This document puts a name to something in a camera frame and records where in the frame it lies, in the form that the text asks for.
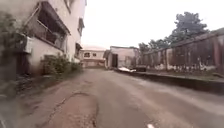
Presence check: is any small grey building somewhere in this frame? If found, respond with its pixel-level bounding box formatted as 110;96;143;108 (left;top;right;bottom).
103;45;141;70

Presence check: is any pale house with windows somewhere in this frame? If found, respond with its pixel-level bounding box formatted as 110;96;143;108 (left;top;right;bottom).
79;48;107;69

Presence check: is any worn grey asphalt road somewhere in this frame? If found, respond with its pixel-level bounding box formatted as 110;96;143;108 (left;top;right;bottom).
0;68;224;128

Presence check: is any green bush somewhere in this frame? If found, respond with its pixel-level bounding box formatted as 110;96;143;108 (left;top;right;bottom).
42;54;84;76

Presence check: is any pale multi-storey building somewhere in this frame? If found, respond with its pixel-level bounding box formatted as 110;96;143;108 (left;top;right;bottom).
0;0;88;81

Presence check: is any tall dark tree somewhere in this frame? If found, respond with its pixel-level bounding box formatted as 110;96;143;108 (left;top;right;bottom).
138;11;210;52

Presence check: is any climbing green plant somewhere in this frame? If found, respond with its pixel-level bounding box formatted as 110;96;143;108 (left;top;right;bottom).
0;12;22;98

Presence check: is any low concrete kerb wall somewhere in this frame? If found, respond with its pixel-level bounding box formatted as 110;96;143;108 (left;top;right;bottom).
113;68;224;95

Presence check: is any long stained boundary wall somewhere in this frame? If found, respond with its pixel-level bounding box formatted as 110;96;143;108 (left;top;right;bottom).
138;27;224;73

